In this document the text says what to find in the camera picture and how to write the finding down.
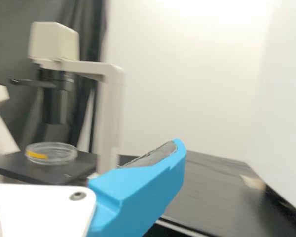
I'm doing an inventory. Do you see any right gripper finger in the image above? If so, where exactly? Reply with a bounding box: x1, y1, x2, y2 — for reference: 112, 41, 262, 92
87, 138, 188, 237

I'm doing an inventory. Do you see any cream microscope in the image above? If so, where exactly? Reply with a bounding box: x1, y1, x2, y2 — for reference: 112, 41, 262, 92
0, 21, 125, 186

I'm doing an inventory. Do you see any black platform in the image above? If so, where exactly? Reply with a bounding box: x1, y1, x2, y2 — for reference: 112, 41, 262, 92
117, 149, 296, 237

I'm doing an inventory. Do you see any white incubator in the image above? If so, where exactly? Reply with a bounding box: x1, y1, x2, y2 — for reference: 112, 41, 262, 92
245, 0, 296, 205

